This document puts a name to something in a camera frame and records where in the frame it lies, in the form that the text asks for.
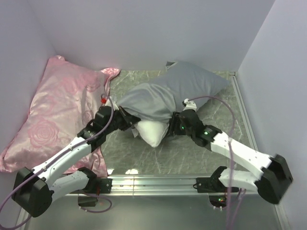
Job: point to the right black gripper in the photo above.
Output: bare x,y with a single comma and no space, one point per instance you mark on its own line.
175,119

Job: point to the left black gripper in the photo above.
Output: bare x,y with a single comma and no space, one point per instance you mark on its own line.
129,120

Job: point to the white pillow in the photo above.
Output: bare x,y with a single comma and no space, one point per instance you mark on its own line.
152,132

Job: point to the grey satin pillowcase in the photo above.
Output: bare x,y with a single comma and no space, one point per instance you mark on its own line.
160,97

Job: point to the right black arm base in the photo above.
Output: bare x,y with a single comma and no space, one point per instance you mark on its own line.
212,185

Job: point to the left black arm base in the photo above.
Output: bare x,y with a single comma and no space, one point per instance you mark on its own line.
94,193

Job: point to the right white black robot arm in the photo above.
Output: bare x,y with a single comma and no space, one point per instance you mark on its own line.
268,175

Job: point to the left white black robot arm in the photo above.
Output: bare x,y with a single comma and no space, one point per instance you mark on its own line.
37,188

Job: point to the pink satin rose pillow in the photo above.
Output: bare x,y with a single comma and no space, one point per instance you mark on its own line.
66,99

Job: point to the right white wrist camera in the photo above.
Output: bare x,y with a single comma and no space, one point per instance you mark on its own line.
189,105

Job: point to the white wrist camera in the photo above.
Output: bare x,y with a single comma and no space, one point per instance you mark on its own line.
109,101
189,105

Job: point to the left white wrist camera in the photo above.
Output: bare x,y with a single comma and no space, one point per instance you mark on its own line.
109,101

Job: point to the aluminium mounting rail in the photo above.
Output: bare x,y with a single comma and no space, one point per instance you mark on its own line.
165,202

